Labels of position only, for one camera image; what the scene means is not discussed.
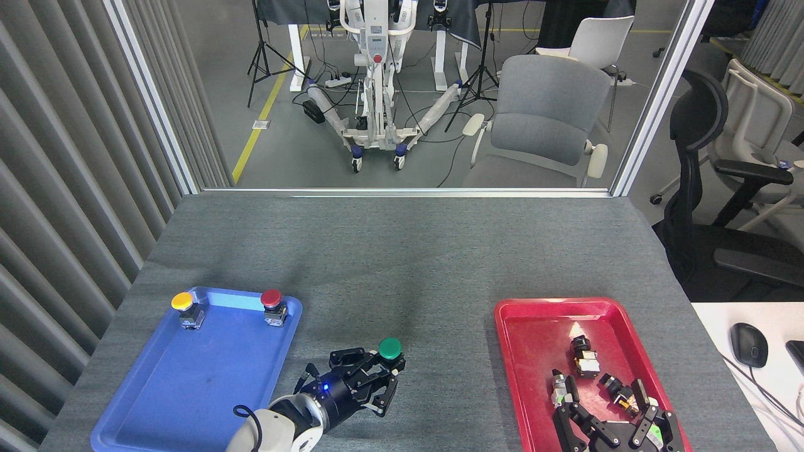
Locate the white table leg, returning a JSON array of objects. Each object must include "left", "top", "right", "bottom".
[
  {"left": 288, "top": 24, "right": 312, "bottom": 93},
  {"left": 433, "top": 28, "right": 469, "bottom": 92}
]

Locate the white frame office chair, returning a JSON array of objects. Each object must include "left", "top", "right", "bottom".
[{"left": 650, "top": 58, "right": 804, "bottom": 233}]

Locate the white wheeled stand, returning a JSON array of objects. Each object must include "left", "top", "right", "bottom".
[{"left": 306, "top": 0, "right": 462, "bottom": 173}]

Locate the yellow push button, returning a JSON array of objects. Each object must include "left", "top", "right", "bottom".
[{"left": 171, "top": 292, "right": 206, "bottom": 331}]

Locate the white desk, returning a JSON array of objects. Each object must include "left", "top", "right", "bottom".
[{"left": 691, "top": 303, "right": 804, "bottom": 452}]

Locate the red push button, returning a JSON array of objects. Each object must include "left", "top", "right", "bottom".
[{"left": 260, "top": 289, "right": 289, "bottom": 327}]

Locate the black table cloth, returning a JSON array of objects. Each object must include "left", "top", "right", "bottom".
[{"left": 254, "top": 0, "right": 484, "bottom": 51}]

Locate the black switch with orange block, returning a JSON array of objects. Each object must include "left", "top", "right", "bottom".
[{"left": 599, "top": 374, "right": 639, "bottom": 415}]

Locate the silver aluminium rail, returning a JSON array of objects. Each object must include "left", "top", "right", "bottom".
[{"left": 201, "top": 187, "right": 613, "bottom": 199}]

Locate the silver switch with green block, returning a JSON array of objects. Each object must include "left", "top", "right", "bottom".
[{"left": 550, "top": 369, "right": 573, "bottom": 409}]

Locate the black tripod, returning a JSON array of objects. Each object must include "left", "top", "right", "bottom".
[
  {"left": 445, "top": 0, "right": 500, "bottom": 132},
  {"left": 247, "top": 0, "right": 308, "bottom": 109}
]

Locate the blue plastic tray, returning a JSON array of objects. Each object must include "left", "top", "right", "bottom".
[{"left": 91, "top": 287, "right": 303, "bottom": 452}]

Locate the white plastic chair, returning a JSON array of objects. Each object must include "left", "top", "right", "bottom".
[{"left": 536, "top": 16, "right": 635, "bottom": 132}]

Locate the green push button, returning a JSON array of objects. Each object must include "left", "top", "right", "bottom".
[{"left": 377, "top": 337, "right": 406, "bottom": 377}]

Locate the grey office chair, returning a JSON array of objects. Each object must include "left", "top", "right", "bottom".
[{"left": 462, "top": 55, "right": 610, "bottom": 189}]

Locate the black office chair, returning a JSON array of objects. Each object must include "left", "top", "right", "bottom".
[{"left": 653, "top": 69, "right": 804, "bottom": 302}]

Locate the black knob selector switch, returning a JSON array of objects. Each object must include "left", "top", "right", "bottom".
[{"left": 570, "top": 335, "right": 600, "bottom": 379}]

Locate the silver aluminium post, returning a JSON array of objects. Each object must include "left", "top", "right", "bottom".
[
  {"left": 611, "top": 0, "right": 717, "bottom": 197},
  {"left": 104, "top": 0, "right": 202, "bottom": 195}
]

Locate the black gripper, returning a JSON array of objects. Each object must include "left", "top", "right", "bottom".
[
  {"left": 300, "top": 347, "right": 406, "bottom": 434},
  {"left": 553, "top": 377, "right": 683, "bottom": 452}
]

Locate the red plastic tray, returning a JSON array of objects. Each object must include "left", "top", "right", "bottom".
[{"left": 494, "top": 298, "right": 692, "bottom": 452}]

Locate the black computer mouse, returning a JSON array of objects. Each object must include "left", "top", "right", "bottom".
[{"left": 730, "top": 323, "right": 769, "bottom": 369}]

